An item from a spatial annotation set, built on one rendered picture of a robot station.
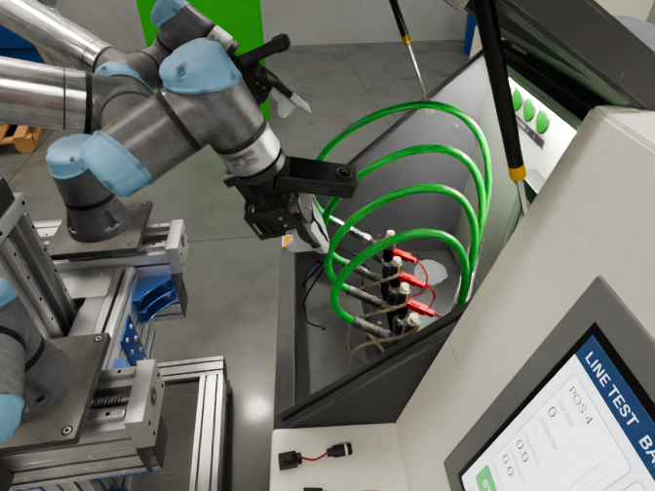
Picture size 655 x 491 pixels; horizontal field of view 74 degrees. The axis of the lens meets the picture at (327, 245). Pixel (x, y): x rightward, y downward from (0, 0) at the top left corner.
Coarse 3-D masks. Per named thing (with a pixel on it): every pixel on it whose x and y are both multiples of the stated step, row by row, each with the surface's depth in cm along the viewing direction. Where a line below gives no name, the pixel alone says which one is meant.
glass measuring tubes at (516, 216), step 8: (528, 176) 84; (536, 176) 84; (528, 184) 82; (536, 184) 82; (528, 192) 82; (536, 192) 80; (528, 200) 82; (520, 208) 89; (512, 216) 91; (520, 216) 87; (512, 224) 92; (512, 232) 93; (504, 240) 95
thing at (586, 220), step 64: (640, 128) 38; (576, 192) 43; (640, 192) 36; (512, 256) 51; (576, 256) 42; (640, 256) 35; (512, 320) 50; (640, 320) 34; (448, 384) 61; (448, 448) 59
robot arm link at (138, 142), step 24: (120, 96) 51; (144, 96) 53; (120, 120) 46; (144, 120) 46; (168, 120) 46; (96, 144) 45; (120, 144) 45; (144, 144) 46; (168, 144) 46; (192, 144) 48; (96, 168) 45; (120, 168) 46; (144, 168) 47; (168, 168) 49; (120, 192) 48
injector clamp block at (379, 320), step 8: (368, 280) 107; (368, 288) 104; (376, 288) 104; (376, 296) 102; (368, 312) 99; (368, 320) 99; (376, 320) 96; (384, 320) 96; (384, 328) 94; (392, 328) 104; (384, 344) 91; (392, 344) 91; (368, 352) 101; (376, 352) 90
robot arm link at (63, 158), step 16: (64, 144) 101; (80, 144) 101; (48, 160) 98; (64, 160) 97; (80, 160) 98; (64, 176) 99; (80, 176) 100; (64, 192) 102; (80, 192) 102; (96, 192) 104
